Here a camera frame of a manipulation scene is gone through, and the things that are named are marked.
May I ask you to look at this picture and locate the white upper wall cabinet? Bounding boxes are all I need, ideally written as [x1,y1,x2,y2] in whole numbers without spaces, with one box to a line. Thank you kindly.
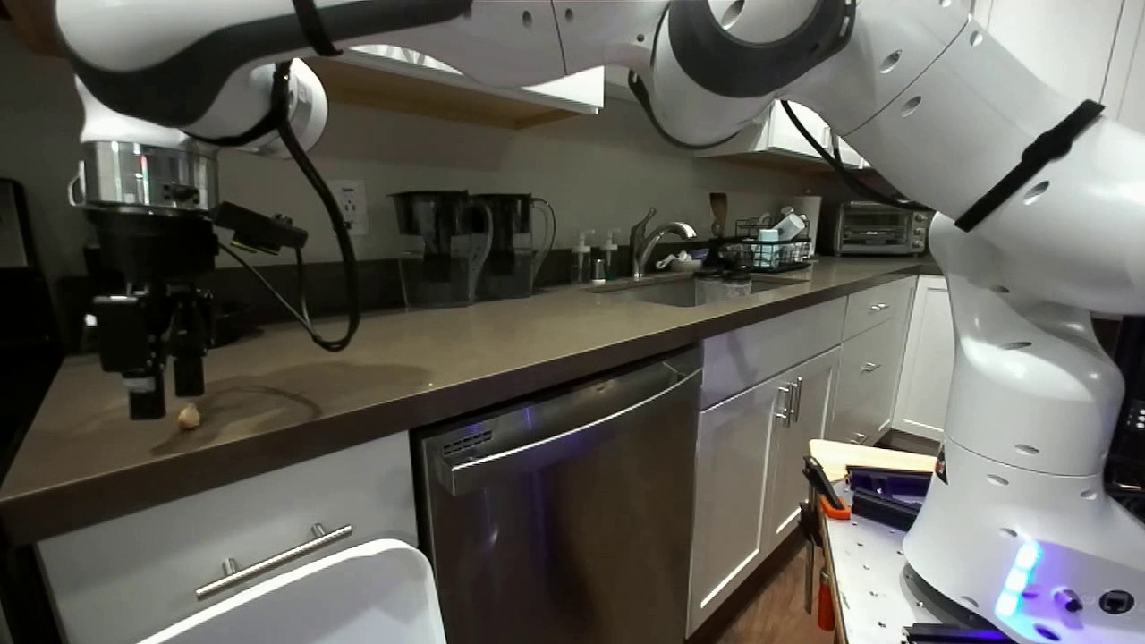
[693,96,877,171]

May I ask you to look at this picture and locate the white plastic trash bin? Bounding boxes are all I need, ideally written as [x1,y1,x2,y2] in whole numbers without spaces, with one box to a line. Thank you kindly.
[131,533,450,644]

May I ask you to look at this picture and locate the chrome sink faucet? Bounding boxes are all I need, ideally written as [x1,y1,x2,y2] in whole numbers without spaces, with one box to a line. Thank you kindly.
[627,206,706,287]

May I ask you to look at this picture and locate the stainless steel dishwasher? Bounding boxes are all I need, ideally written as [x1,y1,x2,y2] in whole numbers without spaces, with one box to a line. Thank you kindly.
[410,348,710,644]

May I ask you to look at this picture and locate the wooden wall shelf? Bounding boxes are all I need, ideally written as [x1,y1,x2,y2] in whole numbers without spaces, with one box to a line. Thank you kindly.
[311,43,615,134]

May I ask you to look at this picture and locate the silver wrist mounting flange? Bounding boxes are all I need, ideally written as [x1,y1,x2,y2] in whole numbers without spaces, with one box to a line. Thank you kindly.
[67,134,223,215]

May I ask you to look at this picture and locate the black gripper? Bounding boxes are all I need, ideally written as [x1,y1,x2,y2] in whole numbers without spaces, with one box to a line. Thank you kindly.
[83,202,223,422]

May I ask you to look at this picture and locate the black case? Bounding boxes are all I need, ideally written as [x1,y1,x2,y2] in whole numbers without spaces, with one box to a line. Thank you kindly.
[841,460,942,529]

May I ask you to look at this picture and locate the white perforated robot table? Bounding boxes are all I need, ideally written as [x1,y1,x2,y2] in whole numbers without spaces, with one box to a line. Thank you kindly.
[816,506,1145,644]

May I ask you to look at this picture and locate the white wall outlet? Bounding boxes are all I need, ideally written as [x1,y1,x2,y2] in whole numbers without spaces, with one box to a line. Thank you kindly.
[333,176,372,235]

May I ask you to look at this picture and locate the soap dispenser bottle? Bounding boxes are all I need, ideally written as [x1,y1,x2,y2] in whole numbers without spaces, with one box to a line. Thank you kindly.
[574,229,600,287]

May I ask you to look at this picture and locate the flat cardboard box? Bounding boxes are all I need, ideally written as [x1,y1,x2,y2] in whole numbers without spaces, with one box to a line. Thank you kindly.
[805,436,943,486]

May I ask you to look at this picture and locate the orange handled tool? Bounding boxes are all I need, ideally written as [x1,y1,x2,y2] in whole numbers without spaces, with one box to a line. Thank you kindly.
[797,455,860,526]

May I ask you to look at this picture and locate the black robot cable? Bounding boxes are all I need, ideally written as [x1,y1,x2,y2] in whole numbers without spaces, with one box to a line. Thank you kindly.
[211,53,366,359]

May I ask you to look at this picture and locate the silver cabinet door handles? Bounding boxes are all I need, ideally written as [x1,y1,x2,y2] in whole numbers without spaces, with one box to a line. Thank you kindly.
[773,373,810,429]

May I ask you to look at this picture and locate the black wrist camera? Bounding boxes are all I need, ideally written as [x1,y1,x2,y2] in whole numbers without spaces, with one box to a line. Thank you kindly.
[211,198,311,257]

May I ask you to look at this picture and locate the black microwave oven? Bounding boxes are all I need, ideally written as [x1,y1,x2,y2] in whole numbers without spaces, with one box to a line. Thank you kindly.
[825,193,939,261]

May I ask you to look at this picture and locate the white double door cabinet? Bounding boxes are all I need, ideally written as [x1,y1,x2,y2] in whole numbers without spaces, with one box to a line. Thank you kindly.
[679,275,923,640]

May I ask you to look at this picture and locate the dish rack with dishes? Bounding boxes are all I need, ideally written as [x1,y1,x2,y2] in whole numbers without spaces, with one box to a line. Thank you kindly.
[739,202,824,280]

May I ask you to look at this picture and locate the silver drawer pull handle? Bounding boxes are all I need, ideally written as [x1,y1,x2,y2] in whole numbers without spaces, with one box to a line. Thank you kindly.
[191,517,357,603]

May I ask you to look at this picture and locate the white drawer base cabinet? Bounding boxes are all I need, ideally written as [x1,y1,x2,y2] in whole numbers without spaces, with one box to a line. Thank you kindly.
[33,429,422,644]

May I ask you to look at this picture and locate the silver dishwasher handle bar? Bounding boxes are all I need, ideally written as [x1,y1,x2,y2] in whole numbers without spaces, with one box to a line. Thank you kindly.
[439,363,706,493]

